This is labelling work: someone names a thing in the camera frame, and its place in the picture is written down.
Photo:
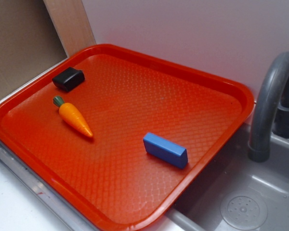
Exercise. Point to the red plastic tray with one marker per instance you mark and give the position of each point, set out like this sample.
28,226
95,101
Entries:
110,178

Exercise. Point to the orange toy carrot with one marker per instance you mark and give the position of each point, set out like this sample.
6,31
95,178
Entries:
72,116

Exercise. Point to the grey toy faucet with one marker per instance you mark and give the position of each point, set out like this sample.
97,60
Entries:
271,114

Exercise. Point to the blue rectangular block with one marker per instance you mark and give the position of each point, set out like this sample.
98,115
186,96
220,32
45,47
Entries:
166,150

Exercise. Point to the grey toy sink basin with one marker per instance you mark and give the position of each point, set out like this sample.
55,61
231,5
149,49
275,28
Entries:
233,193

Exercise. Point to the wooden plank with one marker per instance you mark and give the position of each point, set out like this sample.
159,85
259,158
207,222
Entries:
71,24

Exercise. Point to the black rectangular block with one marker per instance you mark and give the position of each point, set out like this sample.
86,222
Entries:
69,79

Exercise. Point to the brown cardboard panel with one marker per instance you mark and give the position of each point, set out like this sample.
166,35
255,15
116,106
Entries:
29,44

